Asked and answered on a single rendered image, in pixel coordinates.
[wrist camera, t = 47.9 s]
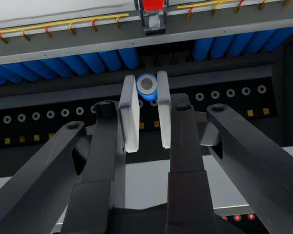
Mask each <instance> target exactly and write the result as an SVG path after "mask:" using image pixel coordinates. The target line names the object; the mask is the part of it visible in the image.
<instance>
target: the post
mask: <svg viewBox="0 0 293 234"><path fill-rule="evenodd" d="M288 146H293V55H292V49H291V45H290V44H285V147H288Z"/></svg>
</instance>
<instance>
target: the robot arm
mask: <svg viewBox="0 0 293 234"><path fill-rule="evenodd" d="M135 82H136V81H135V76H134V75H133V74H132V75H126V77H125V80H124V84H123V89H122V93H121V97H120V101H117V102H116V101H114V100H105V101H101V102H98V103H96V104H95V105H94V108H95V113H96V117H97V119H96V123H95V124H94V125H91V126H88V127H85V124H84V122H82V121H72V122H69V123H67V124H65V125H64V126H62V127H61V128H60V129H59V130H58V131H57V132H56V133H55V134H54V135H53V136H52V137H51V138H50V139H49V140H48V141H47V142H46V143H45V144H44V145H43V146H42V147H41V148H40V149H39V150H38V151H37V152H36V153H35V154H34V155H33V156H32V157H31V158H30V159H29V160H28V161H27V162H26V163H25V164H24V165H23V166H22V167H21V168H20V169H19V170H18V171H17V172H16V173H15V174H14V175H13V176H12V177H11V178H10V179H9V180H8V181H7V182H6V183H5V184H4V185H3V186H2V187H1V188H0V234H50V233H51V231H52V230H53V228H54V226H55V225H56V223H57V222H58V220H59V218H60V217H61V215H62V214H63V212H64V210H65V209H66V207H67V210H66V214H65V217H64V220H63V224H62V227H61V231H60V234H246V233H244V232H243V231H241V230H240V229H238V228H237V227H235V226H234V225H233V224H231V223H230V222H228V221H227V220H225V219H224V218H222V217H221V216H219V215H217V214H215V213H214V209H213V203H212V198H211V193H210V188H209V182H208V177H207V172H206V170H205V169H204V163H203V158H202V153H201V147H200V146H201V145H205V146H208V149H209V151H210V153H211V154H212V156H213V157H214V158H215V160H216V161H217V163H218V164H219V165H220V166H221V168H222V169H223V170H224V172H225V173H226V175H227V176H228V177H229V179H230V180H231V181H232V183H233V184H234V185H235V187H236V188H237V190H238V191H239V192H240V193H241V195H242V196H243V197H244V199H245V200H246V202H247V203H248V204H249V206H250V207H251V209H252V210H253V211H254V213H255V214H256V215H257V217H258V218H259V219H260V221H261V222H262V223H263V225H264V226H265V227H266V229H267V230H268V231H269V233H270V234H293V156H291V155H290V154H289V153H288V152H286V151H285V150H284V149H283V148H281V147H280V146H279V145H278V144H276V143H275V142H274V141H273V140H271V139H270V138H269V137H268V136H266V135H265V134H264V133H263V132H261V131H260V130H259V129H257V128H256V127H255V126H254V125H252V124H251V123H250V122H249V121H247V120H246V119H245V118H244V117H243V116H241V115H240V114H239V113H237V112H236V111H235V110H234V109H232V108H231V107H230V106H228V105H226V104H213V105H210V106H208V107H207V109H206V112H198V111H195V110H194V107H193V106H192V105H191V104H190V101H189V98H188V95H187V94H185V93H178V94H170V91H169V85H168V78H167V72H165V71H158V73H157V95H158V110H159V118H160V129H161V136H162V144H163V147H165V149H167V148H170V172H169V173H168V188H167V203H163V204H160V205H157V206H153V207H150V208H146V209H130V208H125V193H126V152H125V150H126V151H127V152H128V153H129V152H137V150H138V147H139V119H140V106H139V100H138V94H137V90H136V83H135ZM124 145H125V147H124Z"/></svg>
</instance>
